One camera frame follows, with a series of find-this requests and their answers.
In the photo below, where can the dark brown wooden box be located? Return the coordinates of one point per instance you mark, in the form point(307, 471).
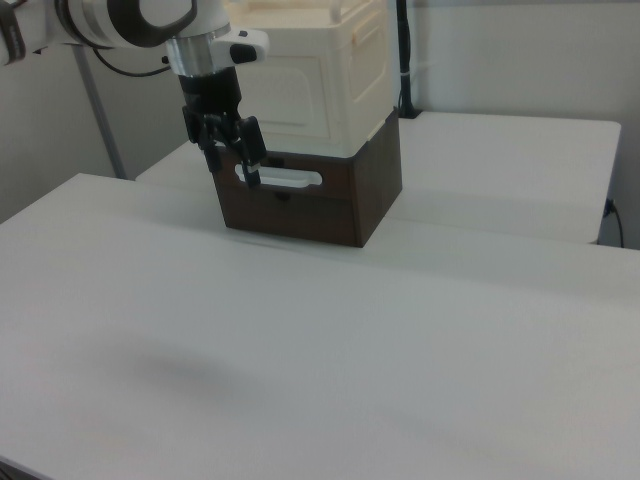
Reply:
point(320, 215)

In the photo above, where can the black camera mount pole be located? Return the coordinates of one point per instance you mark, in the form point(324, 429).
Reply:
point(406, 60)

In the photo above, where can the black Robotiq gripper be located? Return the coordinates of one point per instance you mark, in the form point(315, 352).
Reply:
point(210, 92)

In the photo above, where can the cream cabinet door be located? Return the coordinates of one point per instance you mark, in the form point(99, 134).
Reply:
point(290, 95)

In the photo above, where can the grey metal frame pole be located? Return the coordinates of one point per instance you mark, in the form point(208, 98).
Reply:
point(100, 115)

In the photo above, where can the large cream tray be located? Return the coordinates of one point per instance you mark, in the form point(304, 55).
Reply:
point(360, 60)

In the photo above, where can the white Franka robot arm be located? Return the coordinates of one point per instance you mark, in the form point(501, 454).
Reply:
point(100, 20)

